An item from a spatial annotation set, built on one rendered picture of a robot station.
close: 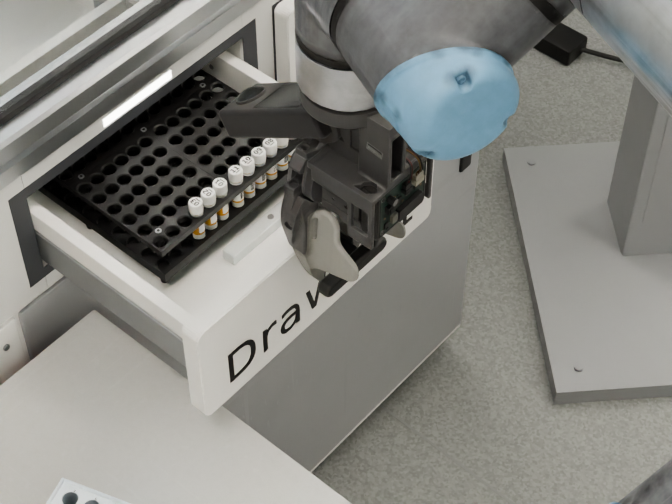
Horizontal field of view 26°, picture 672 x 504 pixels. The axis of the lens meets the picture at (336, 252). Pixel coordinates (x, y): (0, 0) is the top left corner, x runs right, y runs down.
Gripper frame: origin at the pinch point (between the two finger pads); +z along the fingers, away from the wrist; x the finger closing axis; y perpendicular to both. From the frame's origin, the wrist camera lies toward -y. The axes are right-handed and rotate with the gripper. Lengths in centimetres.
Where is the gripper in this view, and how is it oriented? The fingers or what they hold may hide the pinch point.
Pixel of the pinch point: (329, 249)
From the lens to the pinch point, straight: 117.5
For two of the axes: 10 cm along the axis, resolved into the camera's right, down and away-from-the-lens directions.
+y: 7.6, 5.0, -4.2
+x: 6.6, -5.8, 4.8
